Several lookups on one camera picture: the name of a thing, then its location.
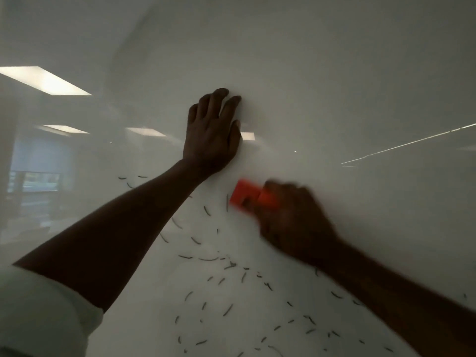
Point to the orange whiteboard eraser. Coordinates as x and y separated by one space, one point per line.
247 195

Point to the white shirt sleeve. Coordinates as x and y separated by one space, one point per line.
41 316

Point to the person's left forearm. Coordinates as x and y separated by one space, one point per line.
111 234

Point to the person's left hand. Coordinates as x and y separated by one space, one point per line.
210 141

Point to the person's right fingers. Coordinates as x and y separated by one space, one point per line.
288 195

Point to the person's left middle finger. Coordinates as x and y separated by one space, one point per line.
217 101

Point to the person's left little finger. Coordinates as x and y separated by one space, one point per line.
192 113

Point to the person's right hand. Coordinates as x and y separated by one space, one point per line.
297 226

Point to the black marker marks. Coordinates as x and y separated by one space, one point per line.
228 310

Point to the white whiteboard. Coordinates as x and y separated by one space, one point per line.
334 70

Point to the person's left thumb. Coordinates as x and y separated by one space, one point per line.
235 136

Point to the person's right forearm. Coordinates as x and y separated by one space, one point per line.
401 304

